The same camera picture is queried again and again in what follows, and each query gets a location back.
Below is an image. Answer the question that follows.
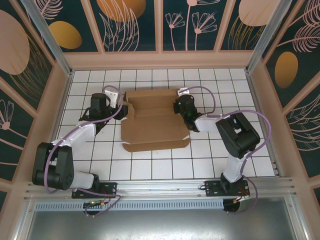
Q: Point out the brown cardboard box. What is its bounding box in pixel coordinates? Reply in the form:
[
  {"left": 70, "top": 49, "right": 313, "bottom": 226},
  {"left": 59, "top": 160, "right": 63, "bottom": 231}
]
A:
[{"left": 120, "top": 88, "right": 191, "bottom": 153}]

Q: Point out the galvanised metal sheet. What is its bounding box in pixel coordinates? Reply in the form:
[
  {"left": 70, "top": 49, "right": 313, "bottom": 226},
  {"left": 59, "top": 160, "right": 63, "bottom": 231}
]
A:
[{"left": 14, "top": 196, "right": 310, "bottom": 240}]

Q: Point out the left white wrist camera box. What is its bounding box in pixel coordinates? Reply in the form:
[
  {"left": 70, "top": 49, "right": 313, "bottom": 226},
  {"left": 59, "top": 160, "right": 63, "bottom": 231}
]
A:
[{"left": 103, "top": 90, "right": 120, "bottom": 108}]

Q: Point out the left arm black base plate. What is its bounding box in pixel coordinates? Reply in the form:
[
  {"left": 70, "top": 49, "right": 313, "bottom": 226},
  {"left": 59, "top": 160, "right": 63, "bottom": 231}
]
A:
[{"left": 71, "top": 181, "right": 118, "bottom": 200}]

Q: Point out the aluminium mounting rail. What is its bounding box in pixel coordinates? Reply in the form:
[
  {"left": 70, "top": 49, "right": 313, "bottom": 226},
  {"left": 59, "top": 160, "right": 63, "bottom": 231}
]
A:
[{"left": 24, "top": 177, "right": 300, "bottom": 201}]

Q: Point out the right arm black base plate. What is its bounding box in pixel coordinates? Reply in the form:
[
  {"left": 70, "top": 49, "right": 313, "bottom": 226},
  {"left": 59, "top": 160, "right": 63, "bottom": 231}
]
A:
[{"left": 204, "top": 180, "right": 251, "bottom": 198}]

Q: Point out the aluminium frame post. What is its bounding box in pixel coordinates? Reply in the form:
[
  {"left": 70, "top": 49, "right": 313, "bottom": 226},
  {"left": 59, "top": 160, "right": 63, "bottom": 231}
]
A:
[
  {"left": 244, "top": 0, "right": 301, "bottom": 74},
  {"left": 19, "top": 0, "right": 74, "bottom": 77}
]

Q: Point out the slotted grey cable duct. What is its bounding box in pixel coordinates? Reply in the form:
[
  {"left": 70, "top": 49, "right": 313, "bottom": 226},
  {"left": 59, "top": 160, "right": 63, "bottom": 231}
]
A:
[{"left": 33, "top": 199, "right": 225, "bottom": 211}]

